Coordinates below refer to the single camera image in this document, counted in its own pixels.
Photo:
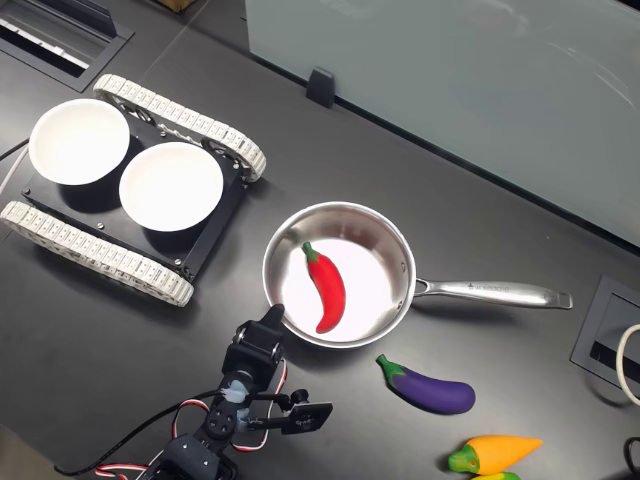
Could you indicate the black partition bracket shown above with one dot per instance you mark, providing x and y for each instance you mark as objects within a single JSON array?
[{"x": 320, "y": 85}]

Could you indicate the black vehicle with white tracks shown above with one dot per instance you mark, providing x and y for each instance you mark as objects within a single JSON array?
[{"x": 100, "y": 235}]

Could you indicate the yellow green toy corn cob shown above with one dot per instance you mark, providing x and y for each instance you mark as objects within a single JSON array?
[{"x": 495, "y": 476}]

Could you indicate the frosted glass partition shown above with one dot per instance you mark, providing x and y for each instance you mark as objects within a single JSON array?
[{"x": 475, "y": 90}]

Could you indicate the purple toy aubergine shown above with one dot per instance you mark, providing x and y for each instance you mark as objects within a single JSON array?
[{"x": 435, "y": 392}]

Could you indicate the white bowl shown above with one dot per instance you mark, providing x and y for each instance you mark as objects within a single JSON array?
[
  {"x": 170, "y": 187},
  {"x": 77, "y": 142}
]

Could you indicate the red toy chilli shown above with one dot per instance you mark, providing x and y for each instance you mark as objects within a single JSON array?
[{"x": 327, "y": 285}]

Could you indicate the pale grey putty lump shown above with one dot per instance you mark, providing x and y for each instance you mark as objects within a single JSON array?
[{"x": 235, "y": 390}]

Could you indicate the black gripper camera mount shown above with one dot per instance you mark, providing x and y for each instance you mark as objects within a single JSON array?
[{"x": 310, "y": 417}]

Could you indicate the brown cardboard box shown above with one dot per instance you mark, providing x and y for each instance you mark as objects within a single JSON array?
[{"x": 177, "y": 4}]

